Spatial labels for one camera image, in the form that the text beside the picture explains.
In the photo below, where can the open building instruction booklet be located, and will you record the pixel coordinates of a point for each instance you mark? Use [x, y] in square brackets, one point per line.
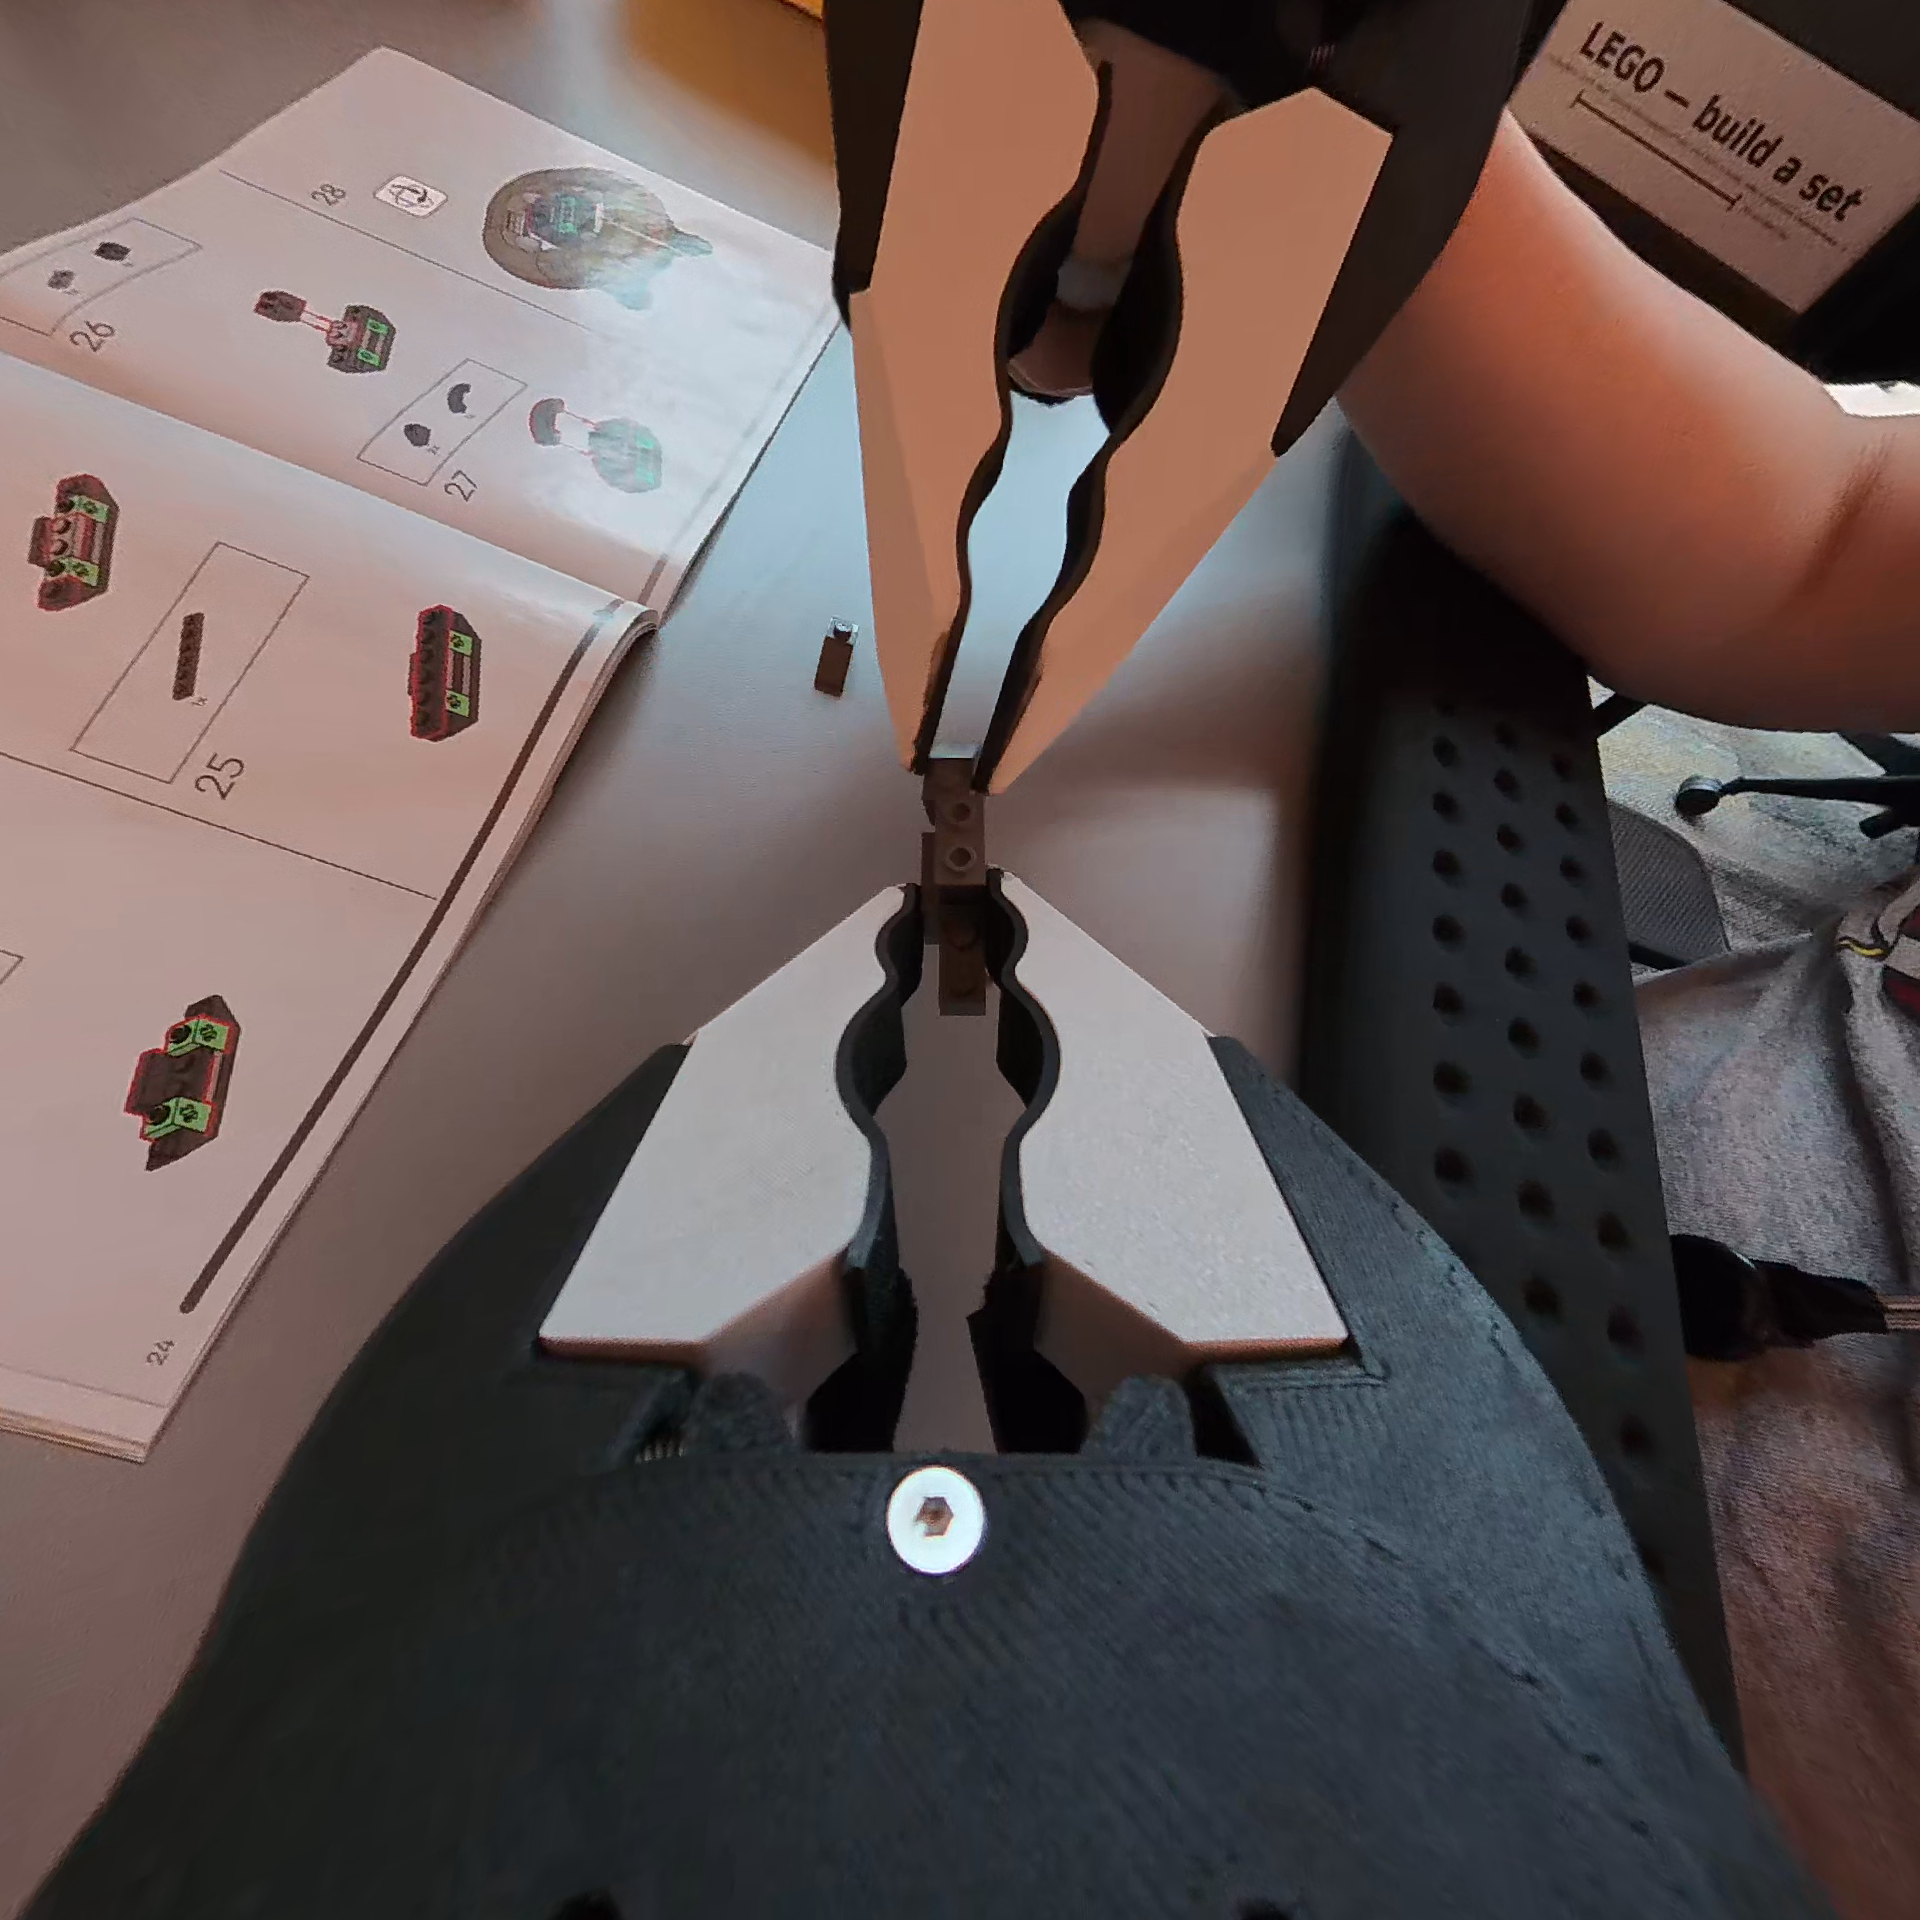
[299, 751]

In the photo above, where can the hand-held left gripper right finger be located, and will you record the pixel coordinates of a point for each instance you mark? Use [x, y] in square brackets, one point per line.
[1170, 1184]

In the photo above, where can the black perforated armrest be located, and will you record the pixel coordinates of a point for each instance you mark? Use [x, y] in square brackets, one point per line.
[1516, 1051]

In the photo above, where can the small dark toy brick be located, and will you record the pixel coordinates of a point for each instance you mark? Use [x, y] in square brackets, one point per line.
[834, 664]

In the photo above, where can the black office chair base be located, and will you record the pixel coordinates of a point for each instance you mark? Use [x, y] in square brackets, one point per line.
[1799, 787]

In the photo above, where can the black framed marker sign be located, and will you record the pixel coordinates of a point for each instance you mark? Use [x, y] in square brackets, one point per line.
[1695, 136]

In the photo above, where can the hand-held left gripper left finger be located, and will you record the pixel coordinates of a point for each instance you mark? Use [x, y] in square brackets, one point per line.
[721, 1202]

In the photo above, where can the person's right forearm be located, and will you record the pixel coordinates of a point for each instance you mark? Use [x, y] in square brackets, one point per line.
[1651, 451]

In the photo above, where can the grey desk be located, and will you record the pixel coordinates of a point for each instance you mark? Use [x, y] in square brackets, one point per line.
[721, 932]

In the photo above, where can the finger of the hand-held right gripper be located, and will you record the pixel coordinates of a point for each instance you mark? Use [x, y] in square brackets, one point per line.
[1215, 389]
[937, 301]

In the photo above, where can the long studded toy brick plate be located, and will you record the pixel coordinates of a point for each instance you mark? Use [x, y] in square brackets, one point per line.
[955, 862]

